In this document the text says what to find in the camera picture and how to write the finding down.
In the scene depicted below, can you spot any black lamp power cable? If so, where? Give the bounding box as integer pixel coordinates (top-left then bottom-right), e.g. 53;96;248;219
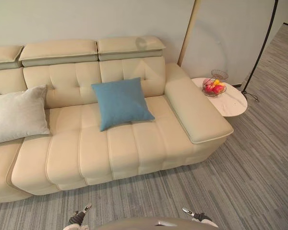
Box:
246;92;260;103

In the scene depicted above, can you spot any light grey cushion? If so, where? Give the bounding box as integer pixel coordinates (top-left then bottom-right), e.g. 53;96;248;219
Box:
0;84;51;144

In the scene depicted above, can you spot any blue square cushion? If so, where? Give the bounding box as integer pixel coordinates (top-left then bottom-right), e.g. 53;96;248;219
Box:
91;77;156;132

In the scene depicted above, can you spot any black arc floor lamp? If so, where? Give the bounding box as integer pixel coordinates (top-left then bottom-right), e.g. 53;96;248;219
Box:
241;0;279;96

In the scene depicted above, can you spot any wire fruit basket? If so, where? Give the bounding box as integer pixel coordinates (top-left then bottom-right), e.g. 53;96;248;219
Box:
201;69;229;97

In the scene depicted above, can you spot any beige leaning pole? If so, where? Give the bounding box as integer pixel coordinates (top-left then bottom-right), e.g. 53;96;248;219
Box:
177;0;199;68

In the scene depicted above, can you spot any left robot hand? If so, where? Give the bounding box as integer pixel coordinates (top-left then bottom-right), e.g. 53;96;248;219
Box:
63;203;93;230

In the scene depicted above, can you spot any cream leather sofa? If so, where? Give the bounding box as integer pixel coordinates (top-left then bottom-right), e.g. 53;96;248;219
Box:
0;35;234;206

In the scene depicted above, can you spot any round white marble side table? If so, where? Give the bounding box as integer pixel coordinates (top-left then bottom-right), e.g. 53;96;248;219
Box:
191;77;249;119

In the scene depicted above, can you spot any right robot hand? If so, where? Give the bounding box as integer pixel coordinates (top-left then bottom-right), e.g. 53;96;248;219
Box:
181;207;219;228

